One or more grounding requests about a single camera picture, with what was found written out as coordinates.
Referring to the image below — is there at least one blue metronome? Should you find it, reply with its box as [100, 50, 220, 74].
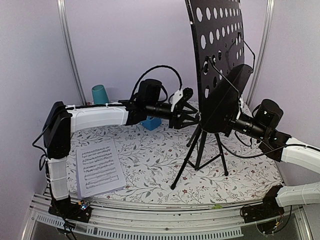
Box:
[140, 116, 162, 131]

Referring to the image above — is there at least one green tape piece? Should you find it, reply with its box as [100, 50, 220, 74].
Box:
[211, 204, 223, 210]

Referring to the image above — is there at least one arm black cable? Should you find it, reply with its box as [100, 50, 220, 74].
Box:
[219, 132, 288, 160]
[131, 65, 183, 101]

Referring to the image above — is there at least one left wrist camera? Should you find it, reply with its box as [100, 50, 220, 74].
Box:
[168, 87, 194, 113]

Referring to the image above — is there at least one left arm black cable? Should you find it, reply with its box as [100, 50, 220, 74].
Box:
[131, 65, 183, 101]

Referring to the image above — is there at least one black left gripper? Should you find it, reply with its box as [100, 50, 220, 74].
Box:
[146, 101, 200, 129]

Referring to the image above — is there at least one teal ceramic vase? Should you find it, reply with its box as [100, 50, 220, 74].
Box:
[91, 84, 110, 105]

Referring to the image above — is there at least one aluminium frame post right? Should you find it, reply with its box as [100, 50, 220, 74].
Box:
[246, 0, 275, 107]

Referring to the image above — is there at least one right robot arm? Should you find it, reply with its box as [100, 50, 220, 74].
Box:
[216, 99, 320, 223]

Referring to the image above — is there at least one aluminium front rail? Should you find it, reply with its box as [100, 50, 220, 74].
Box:
[21, 193, 315, 240]

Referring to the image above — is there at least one floral table mat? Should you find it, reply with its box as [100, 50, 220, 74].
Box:
[66, 120, 282, 205]

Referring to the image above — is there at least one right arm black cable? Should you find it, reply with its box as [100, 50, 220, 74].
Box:
[219, 132, 288, 160]

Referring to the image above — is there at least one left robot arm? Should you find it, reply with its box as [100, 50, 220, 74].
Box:
[38, 79, 200, 223]

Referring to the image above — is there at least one sheet music booklet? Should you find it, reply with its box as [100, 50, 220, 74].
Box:
[76, 138, 126, 199]

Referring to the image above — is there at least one black music stand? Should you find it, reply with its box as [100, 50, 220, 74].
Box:
[170, 0, 253, 190]

